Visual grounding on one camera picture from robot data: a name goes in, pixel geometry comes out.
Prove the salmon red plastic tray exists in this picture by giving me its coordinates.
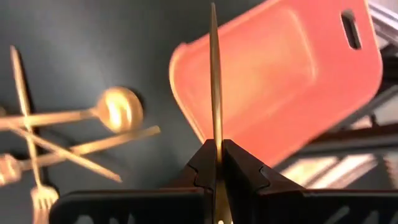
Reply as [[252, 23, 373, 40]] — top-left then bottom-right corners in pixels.
[[169, 0, 384, 169]]

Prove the gold spoon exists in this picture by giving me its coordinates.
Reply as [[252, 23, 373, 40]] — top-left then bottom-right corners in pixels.
[[0, 86, 145, 134]]

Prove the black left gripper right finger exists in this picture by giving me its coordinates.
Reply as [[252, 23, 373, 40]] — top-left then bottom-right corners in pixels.
[[221, 138, 398, 224]]

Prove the gold fork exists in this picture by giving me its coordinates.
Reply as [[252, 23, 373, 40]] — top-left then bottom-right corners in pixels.
[[0, 125, 162, 187], [9, 45, 60, 224], [208, 2, 234, 224]]

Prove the thin gold cutlery piece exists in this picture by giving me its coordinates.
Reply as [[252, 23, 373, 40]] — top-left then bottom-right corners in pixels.
[[0, 121, 123, 184]]

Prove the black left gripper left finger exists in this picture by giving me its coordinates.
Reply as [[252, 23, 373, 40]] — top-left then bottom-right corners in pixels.
[[49, 138, 219, 224]]

